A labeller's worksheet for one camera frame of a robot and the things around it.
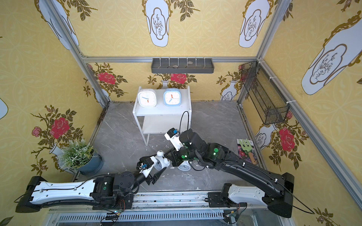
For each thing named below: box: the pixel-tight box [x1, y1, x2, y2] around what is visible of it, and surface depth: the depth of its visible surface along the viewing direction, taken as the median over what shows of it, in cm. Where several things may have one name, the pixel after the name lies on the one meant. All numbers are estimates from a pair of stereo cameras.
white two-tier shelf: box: [132, 85, 192, 146], surface depth 73 cm
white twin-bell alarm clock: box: [154, 150, 171, 171], surface depth 65 cm
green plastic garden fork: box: [238, 138, 255, 159], surface depth 97 cm
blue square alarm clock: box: [163, 88, 182, 107], surface depth 72 cm
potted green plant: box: [49, 138, 104, 177], surface depth 75 cm
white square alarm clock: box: [137, 88, 157, 108], surface depth 71 cm
